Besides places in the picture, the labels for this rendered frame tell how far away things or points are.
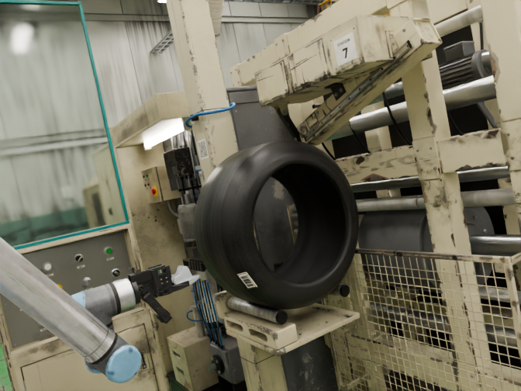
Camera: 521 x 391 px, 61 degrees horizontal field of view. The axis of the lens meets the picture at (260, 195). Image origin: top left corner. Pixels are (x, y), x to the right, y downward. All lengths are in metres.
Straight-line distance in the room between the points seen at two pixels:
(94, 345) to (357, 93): 1.15
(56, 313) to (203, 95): 1.02
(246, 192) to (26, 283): 0.65
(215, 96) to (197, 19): 0.31
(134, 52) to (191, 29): 9.81
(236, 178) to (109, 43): 10.30
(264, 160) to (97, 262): 0.91
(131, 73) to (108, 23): 1.22
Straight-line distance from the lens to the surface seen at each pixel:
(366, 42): 1.48
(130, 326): 2.03
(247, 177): 1.39
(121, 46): 11.63
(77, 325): 1.15
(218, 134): 1.80
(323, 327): 1.62
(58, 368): 2.00
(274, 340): 1.50
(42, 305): 1.12
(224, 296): 1.77
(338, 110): 1.73
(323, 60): 1.58
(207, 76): 1.84
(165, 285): 1.37
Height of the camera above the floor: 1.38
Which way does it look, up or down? 3 degrees down
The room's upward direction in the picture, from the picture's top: 11 degrees counter-clockwise
